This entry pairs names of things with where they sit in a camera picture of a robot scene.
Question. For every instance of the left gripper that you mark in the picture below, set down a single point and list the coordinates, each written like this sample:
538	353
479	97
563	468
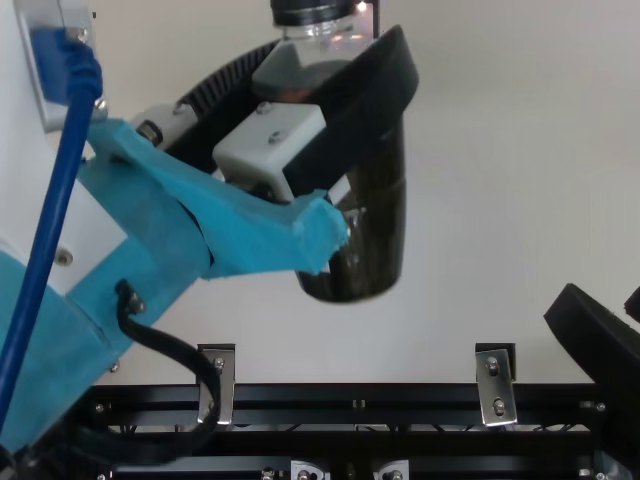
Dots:
250	240

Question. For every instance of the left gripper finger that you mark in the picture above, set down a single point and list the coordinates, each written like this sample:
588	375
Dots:
370	100

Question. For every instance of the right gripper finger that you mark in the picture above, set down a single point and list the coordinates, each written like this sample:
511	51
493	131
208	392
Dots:
600	345
635	302

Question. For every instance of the dark coffee bottle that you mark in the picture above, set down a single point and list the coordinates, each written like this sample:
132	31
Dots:
375	225

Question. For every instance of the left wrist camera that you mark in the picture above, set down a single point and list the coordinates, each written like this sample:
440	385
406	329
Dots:
20	125

